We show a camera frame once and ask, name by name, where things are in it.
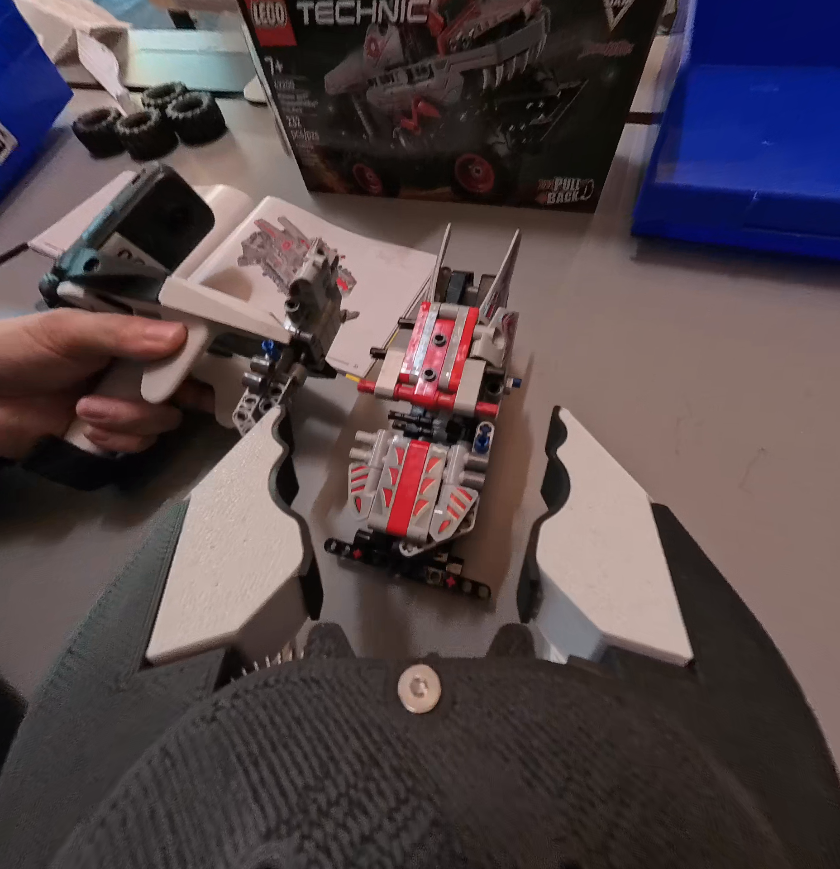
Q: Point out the blue plastic bin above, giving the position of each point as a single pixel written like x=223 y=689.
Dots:
x=752 y=136

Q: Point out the grey red brick truck model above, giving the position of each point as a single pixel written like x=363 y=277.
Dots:
x=433 y=366

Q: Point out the silver flat device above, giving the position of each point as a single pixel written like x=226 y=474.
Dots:
x=189 y=64

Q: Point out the white instruction booklet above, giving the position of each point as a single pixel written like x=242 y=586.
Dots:
x=379 y=271

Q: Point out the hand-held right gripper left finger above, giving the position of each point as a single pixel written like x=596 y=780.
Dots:
x=230 y=563

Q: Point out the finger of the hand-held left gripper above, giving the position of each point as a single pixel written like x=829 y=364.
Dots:
x=235 y=404
x=216 y=309

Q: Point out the black toy set box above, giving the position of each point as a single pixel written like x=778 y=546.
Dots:
x=461 y=102

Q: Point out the blue bin with square tag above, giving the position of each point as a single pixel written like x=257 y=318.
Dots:
x=19 y=88

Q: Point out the person's left hand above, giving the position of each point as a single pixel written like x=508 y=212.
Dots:
x=40 y=366

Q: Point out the person's left forearm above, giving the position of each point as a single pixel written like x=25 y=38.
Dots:
x=53 y=470

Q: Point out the grey desk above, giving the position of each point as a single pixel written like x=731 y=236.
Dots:
x=664 y=373

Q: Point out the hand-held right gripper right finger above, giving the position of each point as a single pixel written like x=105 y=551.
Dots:
x=610 y=563

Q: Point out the grey brick side beam assembly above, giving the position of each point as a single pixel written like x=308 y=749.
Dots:
x=315 y=299

